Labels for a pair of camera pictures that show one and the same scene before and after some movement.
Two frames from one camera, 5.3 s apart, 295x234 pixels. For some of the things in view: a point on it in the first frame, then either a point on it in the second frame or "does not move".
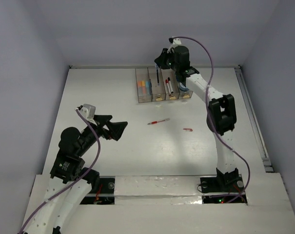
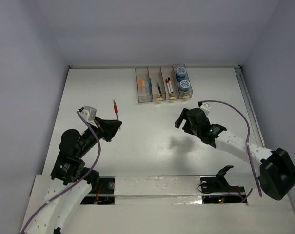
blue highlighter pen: (148, 87) does not move
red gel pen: (155, 122) -> (115, 108)
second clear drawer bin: (158, 91) does not move
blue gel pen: (158, 79) -> (159, 88)
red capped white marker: (167, 82) does not move
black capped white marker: (170, 84) does not move
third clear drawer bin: (168, 72) does not move
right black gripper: (160, 60) -> (183, 115)
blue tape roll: (183, 87) does not move
